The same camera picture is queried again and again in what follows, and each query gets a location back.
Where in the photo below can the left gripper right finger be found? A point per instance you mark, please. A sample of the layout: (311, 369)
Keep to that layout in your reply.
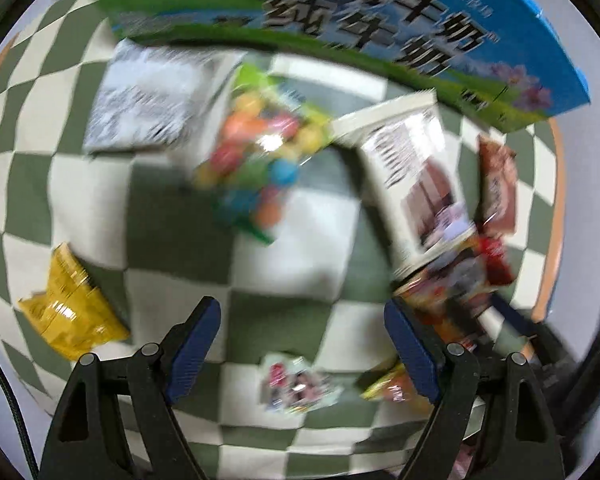
(517, 438)

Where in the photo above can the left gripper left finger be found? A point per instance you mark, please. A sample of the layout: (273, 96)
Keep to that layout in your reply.
(87, 439)

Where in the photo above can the small red snack packet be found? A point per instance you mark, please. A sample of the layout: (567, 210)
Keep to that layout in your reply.
(390, 383)

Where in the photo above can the orange cracker snack bag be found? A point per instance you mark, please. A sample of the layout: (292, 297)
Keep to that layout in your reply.
(452, 294)

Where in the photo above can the yellow snack bag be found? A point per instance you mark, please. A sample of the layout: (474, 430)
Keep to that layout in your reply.
(72, 315)

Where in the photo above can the small white pink packet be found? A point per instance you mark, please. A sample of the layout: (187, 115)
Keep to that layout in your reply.
(292, 385)

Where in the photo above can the brown red snack packet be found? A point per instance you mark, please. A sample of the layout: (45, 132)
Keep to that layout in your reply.
(498, 187)

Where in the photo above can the white chocolate stick box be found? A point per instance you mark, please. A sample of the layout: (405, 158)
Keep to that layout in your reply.
(401, 145)

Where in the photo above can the colourful candy ball bag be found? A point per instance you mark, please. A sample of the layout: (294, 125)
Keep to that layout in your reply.
(269, 130)

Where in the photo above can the silver white snack packet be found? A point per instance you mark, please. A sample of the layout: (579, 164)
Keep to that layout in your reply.
(151, 97)

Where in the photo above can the green white checkered mat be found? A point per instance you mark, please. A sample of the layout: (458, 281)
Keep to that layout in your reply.
(153, 246)

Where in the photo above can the blue milk cardboard box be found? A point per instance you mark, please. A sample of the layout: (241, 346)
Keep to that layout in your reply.
(496, 60)

